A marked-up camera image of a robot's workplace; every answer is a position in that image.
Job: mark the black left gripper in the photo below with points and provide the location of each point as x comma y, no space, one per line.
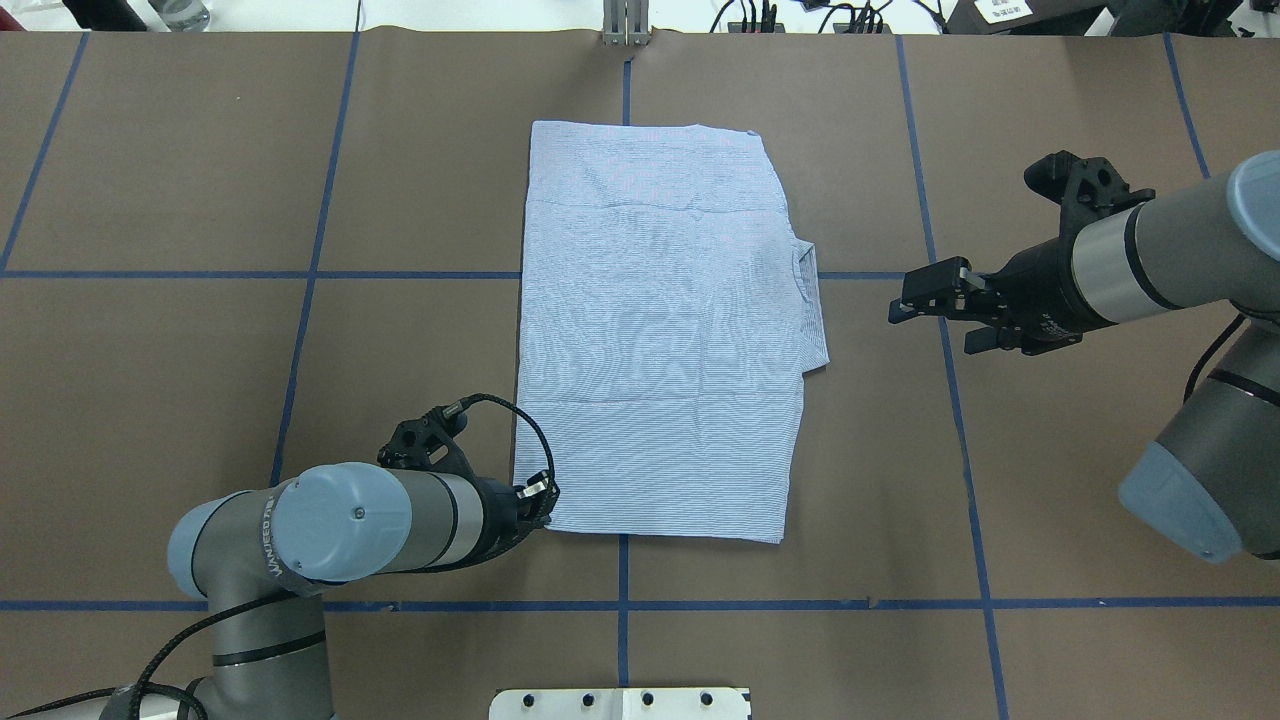
501,516

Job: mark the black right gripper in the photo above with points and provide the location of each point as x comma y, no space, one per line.
1040,283

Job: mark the blue striped button shirt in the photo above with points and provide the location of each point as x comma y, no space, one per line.
668,317

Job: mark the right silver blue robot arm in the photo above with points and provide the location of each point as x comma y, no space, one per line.
1209,482

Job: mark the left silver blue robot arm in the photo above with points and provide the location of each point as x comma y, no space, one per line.
263,561

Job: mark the black box white label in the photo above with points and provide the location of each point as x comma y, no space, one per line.
1029,18

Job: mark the clear bottle black lid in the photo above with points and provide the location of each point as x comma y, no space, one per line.
182,16

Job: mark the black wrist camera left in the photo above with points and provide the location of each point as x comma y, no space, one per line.
429,443

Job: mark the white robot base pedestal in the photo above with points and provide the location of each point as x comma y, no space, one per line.
623,703

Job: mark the aluminium frame post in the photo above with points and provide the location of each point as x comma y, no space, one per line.
626,23

